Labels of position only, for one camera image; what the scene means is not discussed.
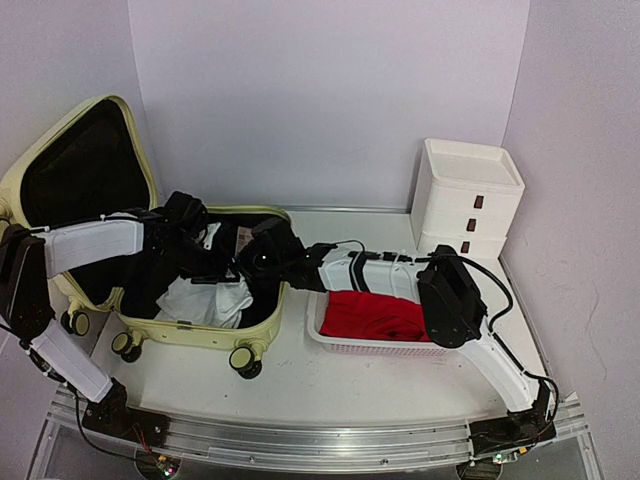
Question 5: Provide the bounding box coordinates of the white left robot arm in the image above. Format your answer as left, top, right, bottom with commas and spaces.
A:
1, 192, 215, 437

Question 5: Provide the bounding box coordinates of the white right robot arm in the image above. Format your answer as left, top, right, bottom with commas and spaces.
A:
236, 219, 559, 453

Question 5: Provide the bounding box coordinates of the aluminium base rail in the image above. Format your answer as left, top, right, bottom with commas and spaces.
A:
27, 388, 603, 479

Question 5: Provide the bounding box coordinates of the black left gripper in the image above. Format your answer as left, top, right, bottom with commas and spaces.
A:
155, 233, 241, 284

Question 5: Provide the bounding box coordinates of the pale green hard-shell suitcase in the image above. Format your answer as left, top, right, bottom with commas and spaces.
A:
1, 95, 287, 379

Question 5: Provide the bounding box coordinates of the white three-drawer storage cabinet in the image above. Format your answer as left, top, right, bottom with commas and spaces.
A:
410, 138, 525, 259

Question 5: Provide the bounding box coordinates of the white printed t-shirt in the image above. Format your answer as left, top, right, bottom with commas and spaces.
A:
154, 278, 253, 329

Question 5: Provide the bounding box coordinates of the white plastic mesh basket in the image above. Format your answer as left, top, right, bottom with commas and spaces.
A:
306, 293, 446, 358

